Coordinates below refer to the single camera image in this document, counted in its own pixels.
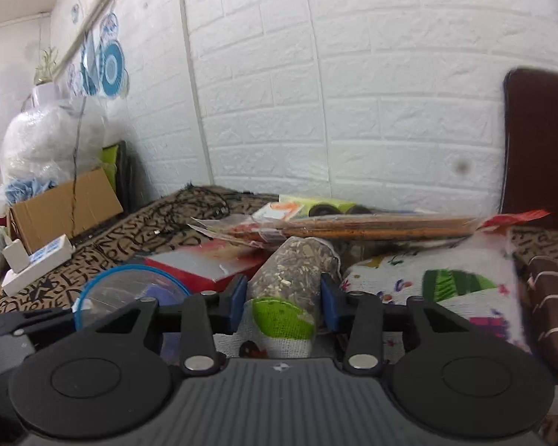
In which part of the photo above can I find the blue rimmed round mesh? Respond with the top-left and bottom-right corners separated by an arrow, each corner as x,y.
73,264 -> 191,330

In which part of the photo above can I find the green patch fabric pouch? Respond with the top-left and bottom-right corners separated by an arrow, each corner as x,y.
214,237 -> 340,358

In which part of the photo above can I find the christmas print fabric pouch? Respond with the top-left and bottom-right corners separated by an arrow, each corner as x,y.
341,233 -> 529,350

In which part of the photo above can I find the red flat box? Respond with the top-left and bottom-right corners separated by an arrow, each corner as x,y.
144,240 -> 272,293

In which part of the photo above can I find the white power strip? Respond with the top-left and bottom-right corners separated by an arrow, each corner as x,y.
1,235 -> 74,297

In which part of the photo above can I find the letter print brown cloth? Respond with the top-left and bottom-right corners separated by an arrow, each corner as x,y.
0,185 -> 558,446

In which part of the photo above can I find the cardboard box left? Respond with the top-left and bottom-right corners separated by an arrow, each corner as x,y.
11,168 -> 123,253

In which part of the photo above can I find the yellow green toy car box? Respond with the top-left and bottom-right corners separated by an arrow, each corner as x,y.
279,194 -> 372,217

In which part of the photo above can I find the orange white medicine box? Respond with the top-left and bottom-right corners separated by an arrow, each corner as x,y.
252,201 -> 303,222

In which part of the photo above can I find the clear plastic bag bundle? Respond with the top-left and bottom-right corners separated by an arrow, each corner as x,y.
0,97 -> 108,183

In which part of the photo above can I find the brown wrapped gift box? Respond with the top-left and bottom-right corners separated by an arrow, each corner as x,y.
527,256 -> 558,379

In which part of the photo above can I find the dark brown wooden board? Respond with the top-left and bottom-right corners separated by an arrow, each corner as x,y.
501,68 -> 558,230

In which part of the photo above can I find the white potted plant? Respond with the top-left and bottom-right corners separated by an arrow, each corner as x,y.
31,46 -> 59,108

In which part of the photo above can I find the black tangled cable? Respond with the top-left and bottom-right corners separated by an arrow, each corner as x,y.
153,184 -> 253,238

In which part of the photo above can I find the blue round wall fan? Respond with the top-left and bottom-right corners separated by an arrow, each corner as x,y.
99,39 -> 128,98

